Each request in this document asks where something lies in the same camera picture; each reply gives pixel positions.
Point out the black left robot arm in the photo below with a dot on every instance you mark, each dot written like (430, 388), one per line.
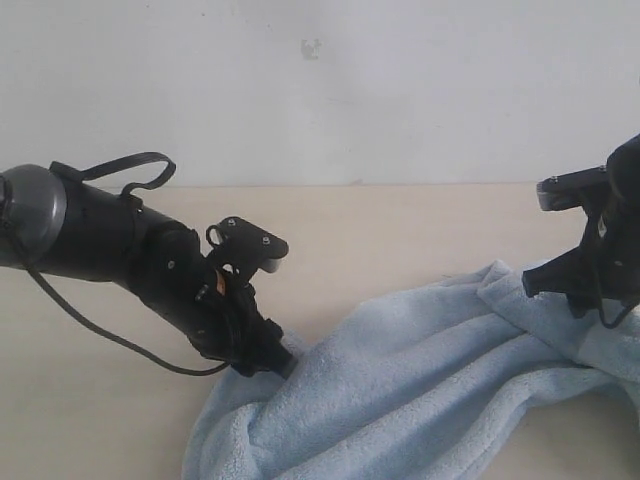
(54, 222)

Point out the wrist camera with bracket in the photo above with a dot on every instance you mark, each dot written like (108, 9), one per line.
(588, 189)
(242, 248)

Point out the light blue fleece towel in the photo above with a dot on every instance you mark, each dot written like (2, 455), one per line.
(425, 383)

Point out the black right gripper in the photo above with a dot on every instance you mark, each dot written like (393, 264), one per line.
(609, 254)

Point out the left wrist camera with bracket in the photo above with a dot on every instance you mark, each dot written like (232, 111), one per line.
(242, 248)

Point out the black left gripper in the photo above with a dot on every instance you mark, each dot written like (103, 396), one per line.
(248, 342)

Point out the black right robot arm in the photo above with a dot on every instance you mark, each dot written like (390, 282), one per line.
(622, 167)

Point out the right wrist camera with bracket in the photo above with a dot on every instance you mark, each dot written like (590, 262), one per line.
(588, 189)

